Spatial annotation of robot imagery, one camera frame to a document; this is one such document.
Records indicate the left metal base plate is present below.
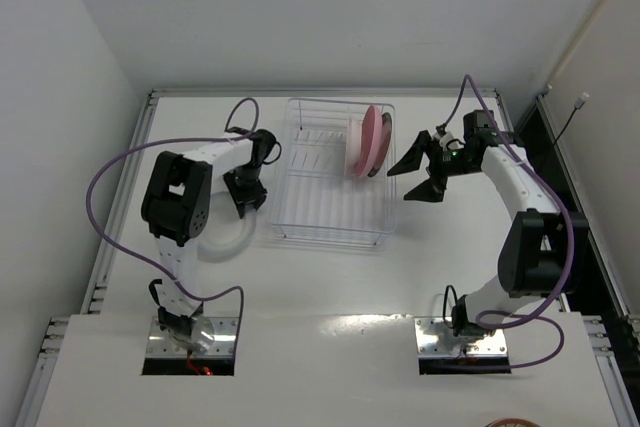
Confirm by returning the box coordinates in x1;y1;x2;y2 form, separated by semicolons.
145;317;238;360

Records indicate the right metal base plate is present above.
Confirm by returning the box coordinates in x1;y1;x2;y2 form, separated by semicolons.
414;316;508;360

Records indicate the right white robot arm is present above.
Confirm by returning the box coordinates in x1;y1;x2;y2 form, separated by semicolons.
387;110;589;336

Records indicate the brown round object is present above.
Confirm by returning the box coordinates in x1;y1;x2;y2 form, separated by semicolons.
485;417;540;427

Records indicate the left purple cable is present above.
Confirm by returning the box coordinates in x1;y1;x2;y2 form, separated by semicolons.
85;96;261;353

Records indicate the white bowl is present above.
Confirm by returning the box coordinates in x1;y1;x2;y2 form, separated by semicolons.
197;211;257;263
344;118;362;176

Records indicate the black wall cable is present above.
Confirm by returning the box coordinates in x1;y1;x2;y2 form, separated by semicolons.
554;92;591;142

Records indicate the clear wire dish rack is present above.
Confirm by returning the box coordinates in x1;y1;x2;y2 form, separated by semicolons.
269;97;397;247

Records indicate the metal base plate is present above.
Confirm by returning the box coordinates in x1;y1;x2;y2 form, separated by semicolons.
145;317;238;360
414;316;508;360

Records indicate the blue patterned rim plate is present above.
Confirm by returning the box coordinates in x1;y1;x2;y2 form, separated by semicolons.
368;112;393;177

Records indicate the pink plastic plate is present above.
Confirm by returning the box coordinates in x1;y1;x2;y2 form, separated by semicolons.
353;105;382;178

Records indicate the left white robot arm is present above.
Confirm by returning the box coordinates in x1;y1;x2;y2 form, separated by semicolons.
141;127;279;351

